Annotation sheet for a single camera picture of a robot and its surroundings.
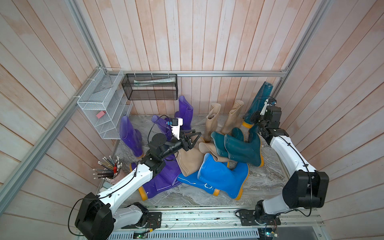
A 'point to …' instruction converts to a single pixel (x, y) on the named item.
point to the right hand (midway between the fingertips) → (254, 109)
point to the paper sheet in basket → (138, 83)
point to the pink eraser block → (101, 114)
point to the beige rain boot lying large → (189, 161)
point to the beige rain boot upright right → (234, 119)
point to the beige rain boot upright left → (211, 122)
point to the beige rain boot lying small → (206, 147)
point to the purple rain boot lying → (166, 178)
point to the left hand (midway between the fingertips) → (198, 135)
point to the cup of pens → (108, 169)
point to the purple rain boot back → (185, 112)
